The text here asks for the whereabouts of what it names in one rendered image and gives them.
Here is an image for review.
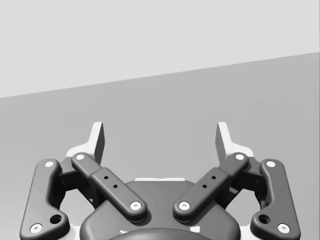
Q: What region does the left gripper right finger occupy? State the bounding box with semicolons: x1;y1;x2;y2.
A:
172;121;302;240

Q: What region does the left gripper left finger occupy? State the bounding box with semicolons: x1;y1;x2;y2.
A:
19;121;148;240

